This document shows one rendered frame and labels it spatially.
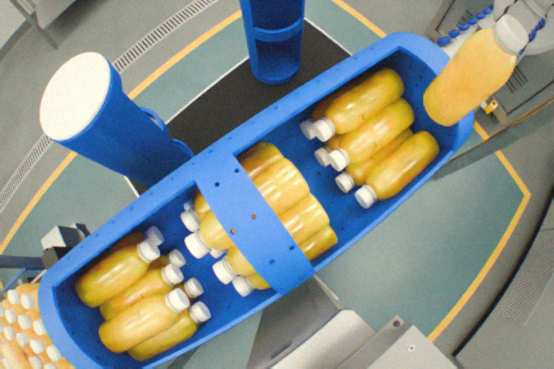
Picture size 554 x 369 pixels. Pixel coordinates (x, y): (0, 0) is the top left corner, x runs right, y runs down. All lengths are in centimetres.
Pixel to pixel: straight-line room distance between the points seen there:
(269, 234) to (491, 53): 34
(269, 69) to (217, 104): 36
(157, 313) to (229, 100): 133
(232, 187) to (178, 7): 219
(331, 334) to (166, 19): 231
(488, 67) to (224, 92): 150
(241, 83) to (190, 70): 46
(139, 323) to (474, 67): 61
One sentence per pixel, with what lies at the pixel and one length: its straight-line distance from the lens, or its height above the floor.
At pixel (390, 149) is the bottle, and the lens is 63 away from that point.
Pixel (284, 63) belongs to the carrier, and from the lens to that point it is 174.
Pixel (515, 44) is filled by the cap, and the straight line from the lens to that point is 33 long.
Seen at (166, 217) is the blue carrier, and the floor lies 102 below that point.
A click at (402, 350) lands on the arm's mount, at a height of 122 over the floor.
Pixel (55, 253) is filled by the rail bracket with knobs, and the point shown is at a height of 100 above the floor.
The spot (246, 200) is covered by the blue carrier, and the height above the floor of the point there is 123.
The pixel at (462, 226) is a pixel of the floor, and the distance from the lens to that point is 196.
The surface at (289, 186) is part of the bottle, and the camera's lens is 42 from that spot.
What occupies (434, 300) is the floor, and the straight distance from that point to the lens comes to 190.
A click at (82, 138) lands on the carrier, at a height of 100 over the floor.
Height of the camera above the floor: 160
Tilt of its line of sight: 75 degrees down
